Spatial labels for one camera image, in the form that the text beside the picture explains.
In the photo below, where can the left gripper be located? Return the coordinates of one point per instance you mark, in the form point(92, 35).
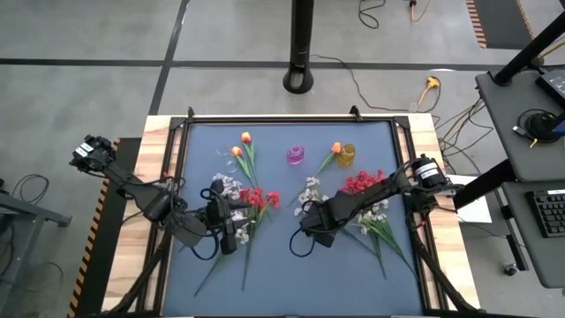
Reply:
point(216, 212)

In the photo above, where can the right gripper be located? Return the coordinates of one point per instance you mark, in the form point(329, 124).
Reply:
point(333, 216)

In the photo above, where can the red artificial flower bunch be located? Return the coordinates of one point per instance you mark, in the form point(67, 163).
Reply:
point(273, 199)
point(362, 181)

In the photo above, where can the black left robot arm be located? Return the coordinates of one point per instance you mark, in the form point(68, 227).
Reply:
point(132, 187)

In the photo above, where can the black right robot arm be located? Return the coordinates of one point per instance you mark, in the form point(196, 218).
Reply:
point(388, 185)

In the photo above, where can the clear glass vase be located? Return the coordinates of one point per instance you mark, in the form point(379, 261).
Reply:
point(227, 158)

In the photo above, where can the pink glass vase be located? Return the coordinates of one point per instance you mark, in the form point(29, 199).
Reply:
point(296, 155)

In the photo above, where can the yellow glass vase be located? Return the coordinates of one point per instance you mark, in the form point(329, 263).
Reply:
point(346, 156)

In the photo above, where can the blue table mat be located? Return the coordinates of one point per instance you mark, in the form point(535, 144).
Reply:
point(287, 274)

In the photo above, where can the striped-edge black floor mat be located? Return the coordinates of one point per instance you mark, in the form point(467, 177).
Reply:
point(499, 22)
point(92, 287)

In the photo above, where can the white paper sheet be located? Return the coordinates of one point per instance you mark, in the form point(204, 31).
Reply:
point(479, 213)

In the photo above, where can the black diagonal support bar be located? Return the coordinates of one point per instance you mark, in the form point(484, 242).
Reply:
point(485, 184)

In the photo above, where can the yellow power plug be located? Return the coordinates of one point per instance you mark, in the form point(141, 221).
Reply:
point(432, 82)

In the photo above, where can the black caster wheel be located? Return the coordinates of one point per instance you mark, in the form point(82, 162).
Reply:
point(510, 269)

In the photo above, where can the grey metal cart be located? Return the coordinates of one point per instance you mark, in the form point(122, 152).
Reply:
point(26, 211)

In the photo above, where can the grey desk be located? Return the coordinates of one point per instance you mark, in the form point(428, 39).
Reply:
point(501, 103)

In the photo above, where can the black keyboard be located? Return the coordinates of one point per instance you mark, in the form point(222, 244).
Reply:
point(549, 214)

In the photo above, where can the black round stand base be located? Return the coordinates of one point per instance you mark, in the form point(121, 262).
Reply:
point(545, 127)

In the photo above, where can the black diagonal pole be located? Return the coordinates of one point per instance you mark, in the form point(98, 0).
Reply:
point(529, 48)

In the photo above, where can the black laptop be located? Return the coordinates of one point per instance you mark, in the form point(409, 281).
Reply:
point(554, 84)

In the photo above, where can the black aluminium table frame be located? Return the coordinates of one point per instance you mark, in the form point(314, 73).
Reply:
point(212, 119)

